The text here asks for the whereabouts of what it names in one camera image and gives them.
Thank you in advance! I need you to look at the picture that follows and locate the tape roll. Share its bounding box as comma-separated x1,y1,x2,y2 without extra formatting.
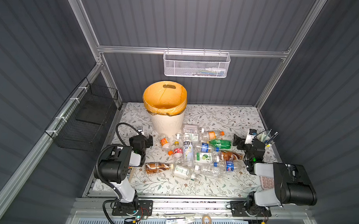
201,214,212,224

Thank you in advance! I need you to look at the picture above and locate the clear bottle blue label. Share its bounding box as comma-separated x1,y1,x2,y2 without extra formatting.
194,142,219,153
213,160,245,172

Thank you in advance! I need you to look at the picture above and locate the clear bottle orange cap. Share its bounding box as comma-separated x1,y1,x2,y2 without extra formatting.
201,131,225,142

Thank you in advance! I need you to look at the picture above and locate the brown tea bottle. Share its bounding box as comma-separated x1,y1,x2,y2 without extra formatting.
145,162,174,174

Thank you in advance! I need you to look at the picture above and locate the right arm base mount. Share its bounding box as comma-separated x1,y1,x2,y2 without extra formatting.
226,200,272,218

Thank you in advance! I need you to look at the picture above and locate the clear bottle white label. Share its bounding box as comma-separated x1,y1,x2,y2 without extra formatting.
175,133,201,142

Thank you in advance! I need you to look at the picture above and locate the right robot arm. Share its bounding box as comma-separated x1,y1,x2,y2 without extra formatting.
232,134,318,211

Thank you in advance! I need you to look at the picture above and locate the small bottle orange label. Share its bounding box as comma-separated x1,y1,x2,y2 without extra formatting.
158,133,170,152

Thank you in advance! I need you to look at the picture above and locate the white ribbed trash bin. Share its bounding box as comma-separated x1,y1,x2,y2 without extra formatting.
149,111,185,136

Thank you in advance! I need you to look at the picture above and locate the white wire wall basket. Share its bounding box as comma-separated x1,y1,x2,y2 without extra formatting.
163,50,231,78

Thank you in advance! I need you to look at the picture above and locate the brown coffee bottle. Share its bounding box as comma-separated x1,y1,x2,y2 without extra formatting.
219,151,244,161

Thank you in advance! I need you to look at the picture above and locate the bottle green lime label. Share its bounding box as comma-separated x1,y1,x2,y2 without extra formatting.
194,152,220,164

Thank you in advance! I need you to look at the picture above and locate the bottle red label yellow cap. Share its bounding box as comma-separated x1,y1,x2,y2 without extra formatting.
173,141,184,164

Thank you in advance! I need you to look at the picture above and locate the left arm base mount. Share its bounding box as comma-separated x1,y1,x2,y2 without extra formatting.
112,200,154,217

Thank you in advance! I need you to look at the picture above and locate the pink calculator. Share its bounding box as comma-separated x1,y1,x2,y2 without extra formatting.
259,175,275,190

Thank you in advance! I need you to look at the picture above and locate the tall clear bottle dark label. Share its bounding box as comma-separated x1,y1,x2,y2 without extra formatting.
183,134,194,167

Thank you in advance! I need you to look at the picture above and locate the green plastic bottle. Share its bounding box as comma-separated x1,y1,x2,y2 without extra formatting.
209,139,232,149

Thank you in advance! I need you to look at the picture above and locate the square clear bottle white cap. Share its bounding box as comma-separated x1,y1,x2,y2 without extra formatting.
182,124,204,134

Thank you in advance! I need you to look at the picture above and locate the orange bin liner bag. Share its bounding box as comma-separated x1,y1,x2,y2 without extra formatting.
142,81,188,116

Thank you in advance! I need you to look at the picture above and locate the silver foil wrapper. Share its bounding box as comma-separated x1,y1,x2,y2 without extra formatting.
165,217,195,224

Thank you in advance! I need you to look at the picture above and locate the white pen holder cup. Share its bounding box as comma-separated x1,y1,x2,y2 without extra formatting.
254,129,279,146

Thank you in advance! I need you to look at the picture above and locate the black wire side basket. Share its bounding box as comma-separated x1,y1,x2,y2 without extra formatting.
45,79,119,152

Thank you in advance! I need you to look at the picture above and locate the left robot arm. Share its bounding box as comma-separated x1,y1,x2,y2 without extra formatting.
93,122,153,205

